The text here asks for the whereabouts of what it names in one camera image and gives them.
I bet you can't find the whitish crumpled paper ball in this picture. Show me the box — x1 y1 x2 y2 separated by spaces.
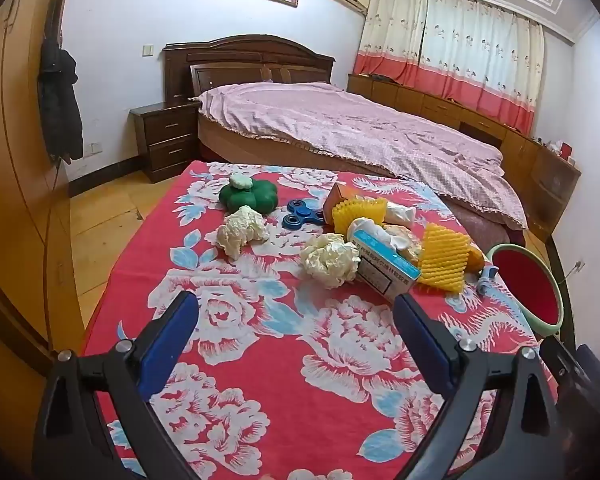
216 206 271 262

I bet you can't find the yellow foam fruit net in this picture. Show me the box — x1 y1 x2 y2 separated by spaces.
331 197 388 236
414 222 472 295

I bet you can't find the orange plastic toy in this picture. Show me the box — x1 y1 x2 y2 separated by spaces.
461 244 487 276

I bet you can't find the dark wooden nightstand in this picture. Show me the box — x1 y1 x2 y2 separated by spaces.
129 100 202 184

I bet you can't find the blue fidget spinner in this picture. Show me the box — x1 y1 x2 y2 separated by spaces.
279 199 327 228

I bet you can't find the dark wooden bed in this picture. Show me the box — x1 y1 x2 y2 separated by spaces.
161 35 406 181

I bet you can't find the mauve blanket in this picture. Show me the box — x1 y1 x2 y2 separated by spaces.
440 195 526 246

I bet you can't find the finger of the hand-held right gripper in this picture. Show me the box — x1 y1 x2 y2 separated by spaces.
539 335 583 403

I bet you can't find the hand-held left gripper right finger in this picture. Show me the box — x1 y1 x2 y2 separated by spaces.
392 292 563 480

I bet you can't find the wooden wardrobe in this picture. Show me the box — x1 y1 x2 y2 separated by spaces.
0 0 91 376

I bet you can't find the bed with pink cover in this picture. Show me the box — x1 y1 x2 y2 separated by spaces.
192 81 528 228

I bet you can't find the cream paper ball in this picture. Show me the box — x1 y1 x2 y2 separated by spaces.
300 233 362 289

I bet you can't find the cream and red curtain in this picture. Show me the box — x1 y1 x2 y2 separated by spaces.
352 0 546 136

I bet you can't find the red floral blanket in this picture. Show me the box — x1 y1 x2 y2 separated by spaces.
80 160 556 480

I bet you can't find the dark hanging coat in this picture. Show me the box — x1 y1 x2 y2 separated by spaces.
36 40 84 163

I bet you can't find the wooden corner shelf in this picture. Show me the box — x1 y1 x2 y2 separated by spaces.
527 140 582 243

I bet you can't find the green clover toy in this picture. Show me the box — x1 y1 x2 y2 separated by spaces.
218 175 279 215

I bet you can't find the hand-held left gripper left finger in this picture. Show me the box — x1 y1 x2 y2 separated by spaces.
32 290 201 480

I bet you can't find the white blue medicine box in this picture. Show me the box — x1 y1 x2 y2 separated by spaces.
350 227 422 295

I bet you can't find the orange cardboard box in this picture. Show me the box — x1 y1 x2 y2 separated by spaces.
324 182 361 221

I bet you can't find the white crumpled tissue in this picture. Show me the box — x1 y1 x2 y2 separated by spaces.
384 204 418 227

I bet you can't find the red bucket with green rim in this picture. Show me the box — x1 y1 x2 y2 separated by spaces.
487 243 565 337

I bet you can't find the long low wooden cabinet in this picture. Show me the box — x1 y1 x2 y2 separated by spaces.
347 74 536 171

